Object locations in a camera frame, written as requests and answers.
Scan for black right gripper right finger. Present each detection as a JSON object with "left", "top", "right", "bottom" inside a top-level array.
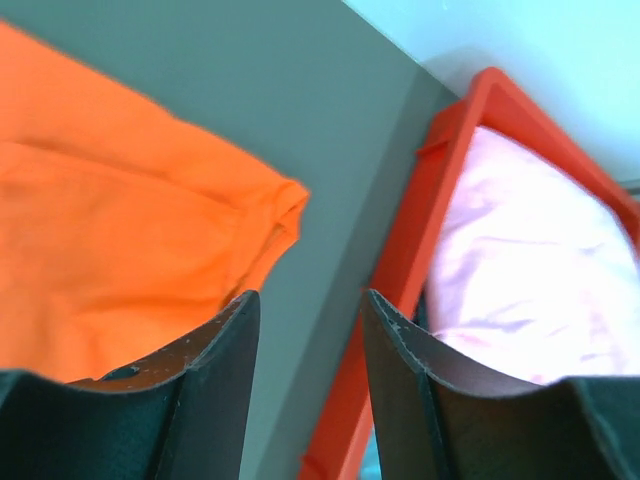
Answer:
[{"left": 361, "top": 290, "right": 639, "bottom": 479}]

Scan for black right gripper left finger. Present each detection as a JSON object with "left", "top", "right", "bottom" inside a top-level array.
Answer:
[{"left": 1, "top": 291, "right": 260, "bottom": 479}]

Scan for orange t-shirt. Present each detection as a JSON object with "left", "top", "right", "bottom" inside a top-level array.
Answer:
[{"left": 1, "top": 23, "right": 310, "bottom": 382}]

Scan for red plastic bin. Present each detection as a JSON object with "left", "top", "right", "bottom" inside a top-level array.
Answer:
[{"left": 298, "top": 67, "right": 639, "bottom": 479}]

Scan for pink folded t-shirt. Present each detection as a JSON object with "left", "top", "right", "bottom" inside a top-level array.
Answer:
[{"left": 427, "top": 127, "right": 639, "bottom": 384}]

